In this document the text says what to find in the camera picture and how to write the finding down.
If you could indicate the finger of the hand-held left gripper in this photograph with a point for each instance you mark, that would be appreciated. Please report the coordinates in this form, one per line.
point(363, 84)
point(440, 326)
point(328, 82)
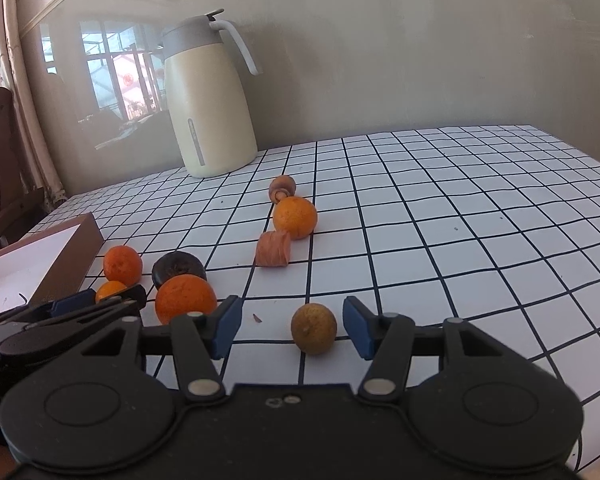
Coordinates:
point(105, 312)
point(72, 302)

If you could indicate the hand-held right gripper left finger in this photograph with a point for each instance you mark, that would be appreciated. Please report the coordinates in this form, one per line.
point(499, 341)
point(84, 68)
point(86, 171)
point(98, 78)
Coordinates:
point(227, 325)

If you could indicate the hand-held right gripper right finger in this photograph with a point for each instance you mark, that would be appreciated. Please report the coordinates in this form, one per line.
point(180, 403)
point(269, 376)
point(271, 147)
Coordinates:
point(357, 325)

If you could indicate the small orange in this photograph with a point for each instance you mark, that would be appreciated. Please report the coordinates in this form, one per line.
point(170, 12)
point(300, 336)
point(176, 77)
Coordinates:
point(122, 263)
point(110, 291)

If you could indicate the olive-brown round fruit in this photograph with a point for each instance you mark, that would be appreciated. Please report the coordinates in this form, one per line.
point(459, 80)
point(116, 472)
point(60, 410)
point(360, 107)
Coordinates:
point(313, 328)

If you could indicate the large orange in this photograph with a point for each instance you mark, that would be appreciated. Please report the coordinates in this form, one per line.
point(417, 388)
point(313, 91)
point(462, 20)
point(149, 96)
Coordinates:
point(185, 297)

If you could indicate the shallow brown cardboard box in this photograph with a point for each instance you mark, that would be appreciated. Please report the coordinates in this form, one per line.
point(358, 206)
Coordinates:
point(20, 265)

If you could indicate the dark round fruit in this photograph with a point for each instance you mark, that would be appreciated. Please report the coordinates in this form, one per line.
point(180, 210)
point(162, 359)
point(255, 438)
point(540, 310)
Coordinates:
point(177, 267)

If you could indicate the pale carrot piece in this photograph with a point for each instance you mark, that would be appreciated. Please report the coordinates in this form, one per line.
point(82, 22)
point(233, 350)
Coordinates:
point(273, 250)

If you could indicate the brown mushroom toy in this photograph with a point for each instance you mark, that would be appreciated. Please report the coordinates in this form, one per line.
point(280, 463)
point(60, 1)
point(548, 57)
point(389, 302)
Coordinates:
point(282, 187)

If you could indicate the wooden chair woven back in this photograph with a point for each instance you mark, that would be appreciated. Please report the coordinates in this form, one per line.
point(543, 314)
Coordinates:
point(0, 135)

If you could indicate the cream thermos jug grey lid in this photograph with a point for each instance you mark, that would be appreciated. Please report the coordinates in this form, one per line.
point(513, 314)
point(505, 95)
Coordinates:
point(210, 110)

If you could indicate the beige patterned curtain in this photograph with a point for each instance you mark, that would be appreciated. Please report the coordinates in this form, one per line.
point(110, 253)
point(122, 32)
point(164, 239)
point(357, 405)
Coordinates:
point(10, 35)

